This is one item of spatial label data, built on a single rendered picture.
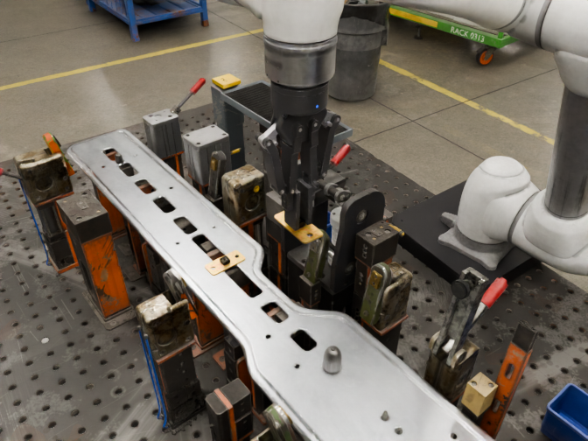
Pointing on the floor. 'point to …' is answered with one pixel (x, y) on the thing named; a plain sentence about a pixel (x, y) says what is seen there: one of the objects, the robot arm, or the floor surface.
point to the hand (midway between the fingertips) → (298, 204)
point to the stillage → (150, 10)
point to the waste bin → (359, 49)
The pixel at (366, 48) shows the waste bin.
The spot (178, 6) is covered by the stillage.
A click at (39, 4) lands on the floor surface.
